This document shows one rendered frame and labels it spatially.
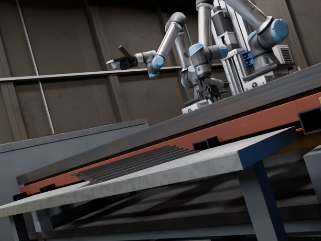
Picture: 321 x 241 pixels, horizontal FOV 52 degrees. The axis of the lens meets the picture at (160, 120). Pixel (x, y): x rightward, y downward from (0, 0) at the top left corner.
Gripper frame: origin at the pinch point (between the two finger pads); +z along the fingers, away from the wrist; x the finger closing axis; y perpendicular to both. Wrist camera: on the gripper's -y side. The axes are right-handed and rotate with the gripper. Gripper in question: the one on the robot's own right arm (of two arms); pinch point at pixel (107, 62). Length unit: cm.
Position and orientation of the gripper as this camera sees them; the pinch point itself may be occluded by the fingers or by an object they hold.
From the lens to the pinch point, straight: 230.9
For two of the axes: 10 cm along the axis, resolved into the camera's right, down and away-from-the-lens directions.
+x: -3.0, 0.3, 9.5
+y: 2.5, 9.7, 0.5
